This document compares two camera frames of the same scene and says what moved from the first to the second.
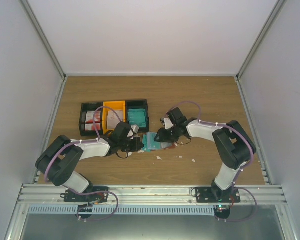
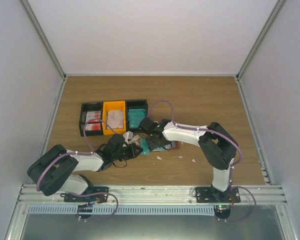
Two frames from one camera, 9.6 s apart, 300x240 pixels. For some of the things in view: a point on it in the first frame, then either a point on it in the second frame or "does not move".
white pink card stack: [113, 120] does not move
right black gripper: [163, 137] to [153, 146]
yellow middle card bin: [116, 105] does not move
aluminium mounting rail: [37, 194] does not move
